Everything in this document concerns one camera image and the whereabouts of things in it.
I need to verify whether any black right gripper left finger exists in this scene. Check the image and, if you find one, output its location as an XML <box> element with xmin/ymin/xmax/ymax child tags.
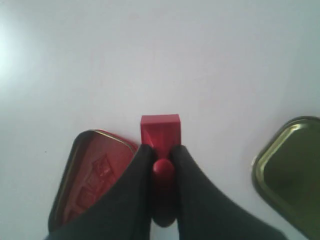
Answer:
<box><xmin>46</xmin><ymin>144</ymin><xmax>155</xmax><ymax>240</ymax></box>

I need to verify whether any small red block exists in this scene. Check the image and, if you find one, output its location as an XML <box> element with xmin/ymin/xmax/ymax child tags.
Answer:
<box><xmin>140</xmin><ymin>114</ymin><xmax>181</xmax><ymax>228</ymax></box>

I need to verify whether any gold tin lid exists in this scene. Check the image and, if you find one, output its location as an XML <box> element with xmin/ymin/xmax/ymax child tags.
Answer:
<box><xmin>251</xmin><ymin>116</ymin><xmax>320</xmax><ymax>240</ymax></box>

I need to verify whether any red tin box base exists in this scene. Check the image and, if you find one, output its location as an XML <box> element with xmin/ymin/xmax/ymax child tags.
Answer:
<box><xmin>48</xmin><ymin>129</ymin><xmax>139</xmax><ymax>232</ymax></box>

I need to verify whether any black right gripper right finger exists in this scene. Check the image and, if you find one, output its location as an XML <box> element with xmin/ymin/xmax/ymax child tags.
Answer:
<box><xmin>170</xmin><ymin>145</ymin><xmax>286</xmax><ymax>240</ymax></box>

